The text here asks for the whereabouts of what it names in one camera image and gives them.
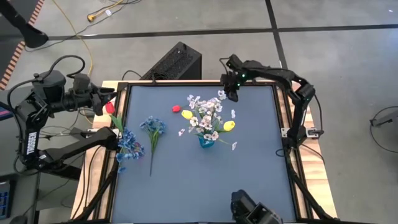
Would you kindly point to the grey table mat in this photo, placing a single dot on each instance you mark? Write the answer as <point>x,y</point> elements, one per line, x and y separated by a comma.
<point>186,193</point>

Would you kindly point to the red tulip bare stem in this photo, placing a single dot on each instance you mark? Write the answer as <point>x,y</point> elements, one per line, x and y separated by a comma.
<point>176,108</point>

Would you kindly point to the black metal table frame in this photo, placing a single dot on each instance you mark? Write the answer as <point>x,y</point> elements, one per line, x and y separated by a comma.
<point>202,83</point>

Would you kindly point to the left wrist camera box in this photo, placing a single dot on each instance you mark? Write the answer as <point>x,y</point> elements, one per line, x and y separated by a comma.
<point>81,82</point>

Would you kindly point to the laptop screen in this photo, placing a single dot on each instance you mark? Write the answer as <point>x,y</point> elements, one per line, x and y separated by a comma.
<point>3,113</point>

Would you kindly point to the black boxy device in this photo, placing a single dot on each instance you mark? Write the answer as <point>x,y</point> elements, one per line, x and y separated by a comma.
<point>252,208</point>

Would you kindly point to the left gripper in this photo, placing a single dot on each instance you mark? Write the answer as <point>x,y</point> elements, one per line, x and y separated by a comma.
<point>84,99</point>

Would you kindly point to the teal glass vase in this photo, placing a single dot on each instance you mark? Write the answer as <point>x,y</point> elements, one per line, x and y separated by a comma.
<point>206,143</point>

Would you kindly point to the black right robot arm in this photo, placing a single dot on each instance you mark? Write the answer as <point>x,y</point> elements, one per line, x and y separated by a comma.
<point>295,93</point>

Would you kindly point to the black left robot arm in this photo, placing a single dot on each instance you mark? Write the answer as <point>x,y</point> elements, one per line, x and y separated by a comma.
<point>62,149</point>

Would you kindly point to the black computer tower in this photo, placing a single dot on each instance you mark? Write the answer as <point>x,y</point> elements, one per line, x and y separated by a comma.
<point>177,62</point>

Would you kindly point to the dark keyboard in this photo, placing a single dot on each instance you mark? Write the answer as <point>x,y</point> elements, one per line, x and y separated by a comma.
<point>3,202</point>

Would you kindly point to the grey stand foot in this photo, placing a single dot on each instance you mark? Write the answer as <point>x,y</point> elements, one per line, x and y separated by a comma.
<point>385,119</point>

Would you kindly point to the black stand foot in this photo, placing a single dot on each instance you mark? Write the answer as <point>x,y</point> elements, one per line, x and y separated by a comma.
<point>31,35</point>

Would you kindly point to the red tulip with leaves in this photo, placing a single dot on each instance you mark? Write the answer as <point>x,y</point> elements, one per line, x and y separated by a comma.
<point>109,107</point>

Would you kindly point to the blue artificial flower bunch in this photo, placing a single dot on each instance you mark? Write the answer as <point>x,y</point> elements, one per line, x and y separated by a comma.
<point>129,146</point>
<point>153,124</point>

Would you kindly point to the striped edge floor mat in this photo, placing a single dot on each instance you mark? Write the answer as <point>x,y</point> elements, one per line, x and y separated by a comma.
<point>6,59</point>

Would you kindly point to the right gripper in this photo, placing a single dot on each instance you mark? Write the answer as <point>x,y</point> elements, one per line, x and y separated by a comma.
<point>231,82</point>

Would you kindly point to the yellow artificial tulip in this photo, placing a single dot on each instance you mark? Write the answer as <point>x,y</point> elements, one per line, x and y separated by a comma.
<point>229,125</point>
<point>186,114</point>

